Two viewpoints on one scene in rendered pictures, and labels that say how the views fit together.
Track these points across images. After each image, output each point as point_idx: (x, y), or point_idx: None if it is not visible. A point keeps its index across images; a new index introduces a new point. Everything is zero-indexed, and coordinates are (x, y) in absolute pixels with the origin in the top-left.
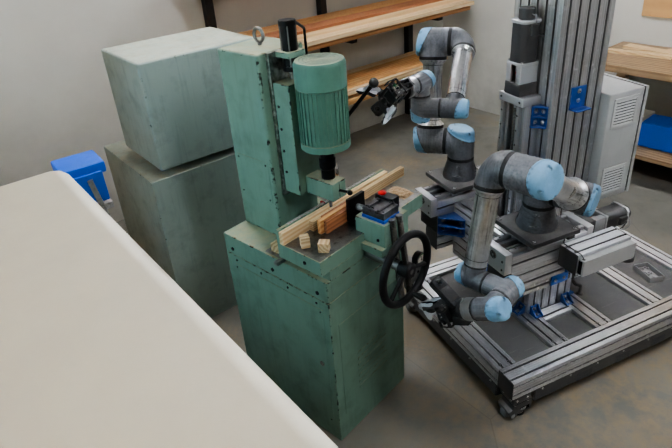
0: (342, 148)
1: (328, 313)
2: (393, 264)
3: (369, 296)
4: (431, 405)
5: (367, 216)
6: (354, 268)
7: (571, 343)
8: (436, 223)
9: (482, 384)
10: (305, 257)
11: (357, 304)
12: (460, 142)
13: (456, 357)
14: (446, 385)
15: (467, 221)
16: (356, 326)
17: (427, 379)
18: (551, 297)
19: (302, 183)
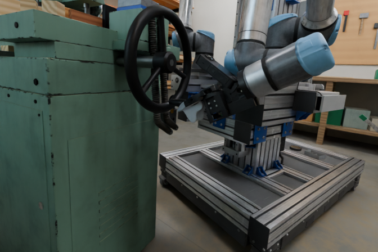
0: None
1: (48, 112)
2: (149, 57)
3: (120, 122)
4: None
5: (122, 8)
6: (100, 68)
7: (296, 193)
8: (187, 98)
9: (226, 238)
10: (17, 13)
11: (102, 124)
12: (206, 37)
13: (200, 216)
14: (194, 242)
15: None
16: (98, 154)
17: (176, 237)
18: (268, 162)
19: None
